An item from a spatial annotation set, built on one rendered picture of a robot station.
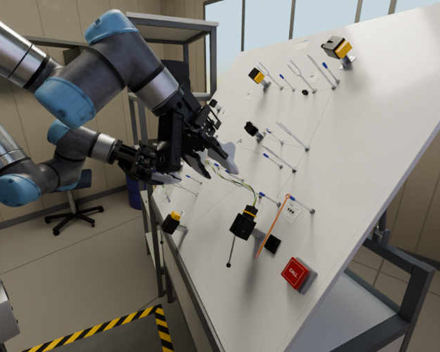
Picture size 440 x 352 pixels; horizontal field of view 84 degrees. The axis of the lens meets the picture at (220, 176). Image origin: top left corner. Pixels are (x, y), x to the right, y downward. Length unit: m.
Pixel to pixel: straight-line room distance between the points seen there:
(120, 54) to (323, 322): 0.90
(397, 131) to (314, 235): 0.29
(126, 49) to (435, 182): 2.52
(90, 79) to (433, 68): 0.69
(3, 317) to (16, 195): 0.24
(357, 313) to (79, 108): 0.97
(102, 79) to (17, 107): 3.07
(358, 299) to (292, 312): 0.48
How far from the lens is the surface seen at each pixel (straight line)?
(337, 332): 0.96
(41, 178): 0.70
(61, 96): 0.43
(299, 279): 0.59
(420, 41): 0.84
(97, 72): 0.44
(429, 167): 2.64
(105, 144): 0.72
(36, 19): 3.62
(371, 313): 1.05
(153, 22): 1.56
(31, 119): 3.52
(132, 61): 0.46
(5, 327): 0.70
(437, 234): 2.83
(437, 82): 0.73
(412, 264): 0.98
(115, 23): 0.47
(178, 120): 0.48
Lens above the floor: 1.50
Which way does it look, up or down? 20 degrees down
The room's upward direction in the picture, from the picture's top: straight up
